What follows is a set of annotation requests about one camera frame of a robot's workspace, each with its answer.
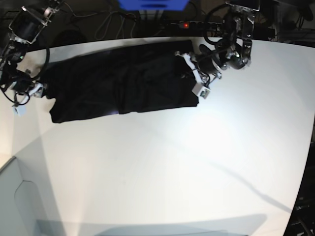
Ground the white power strip red switch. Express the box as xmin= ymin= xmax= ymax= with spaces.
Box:
xmin=178 ymin=21 xmax=222 ymax=31

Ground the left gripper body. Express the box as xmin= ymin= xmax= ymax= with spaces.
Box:
xmin=174 ymin=51 xmax=222 ymax=86

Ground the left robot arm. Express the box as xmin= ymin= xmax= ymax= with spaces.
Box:
xmin=175 ymin=0 xmax=260 ymax=88

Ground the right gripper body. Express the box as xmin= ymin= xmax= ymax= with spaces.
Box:
xmin=4 ymin=80 xmax=47 ymax=105

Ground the black T-shirt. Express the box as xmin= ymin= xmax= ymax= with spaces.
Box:
xmin=40 ymin=40 xmax=198 ymax=123

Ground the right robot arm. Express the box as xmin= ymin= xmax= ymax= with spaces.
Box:
xmin=0 ymin=0 xmax=64 ymax=108

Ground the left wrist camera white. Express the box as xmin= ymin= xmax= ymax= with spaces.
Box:
xmin=192 ymin=84 xmax=211 ymax=99

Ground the blue box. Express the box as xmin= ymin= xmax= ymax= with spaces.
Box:
xmin=118 ymin=0 xmax=189 ymax=11

